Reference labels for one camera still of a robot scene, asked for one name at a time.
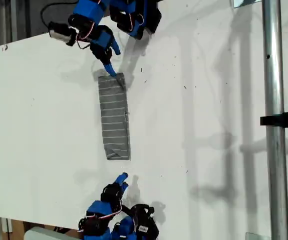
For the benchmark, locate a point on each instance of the wooden table leg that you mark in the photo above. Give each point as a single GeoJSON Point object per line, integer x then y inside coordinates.
{"type": "Point", "coordinates": [17, 230]}

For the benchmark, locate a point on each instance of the metal corner bracket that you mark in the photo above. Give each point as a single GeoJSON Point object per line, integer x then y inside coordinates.
{"type": "Point", "coordinates": [239, 2]}

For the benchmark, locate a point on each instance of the grey white-striped towel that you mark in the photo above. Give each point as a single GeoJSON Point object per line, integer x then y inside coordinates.
{"type": "Point", "coordinates": [113, 120]}

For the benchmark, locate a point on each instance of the steel post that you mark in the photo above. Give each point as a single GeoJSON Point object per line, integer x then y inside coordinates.
{"type": "Point", "coordinates": [274, 75]}

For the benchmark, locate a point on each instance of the black camera box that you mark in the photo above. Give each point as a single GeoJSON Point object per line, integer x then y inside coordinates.
{"type": "Point", "coordinates": [143, 220]}

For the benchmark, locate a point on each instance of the black clamp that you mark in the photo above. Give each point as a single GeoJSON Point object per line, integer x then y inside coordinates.
{"type": "Point", "coordinates": [284, 120]}

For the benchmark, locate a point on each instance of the grey camera box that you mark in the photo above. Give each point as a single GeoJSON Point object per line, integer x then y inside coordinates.
{"type": "Point", "coordinates": [58, 33]}

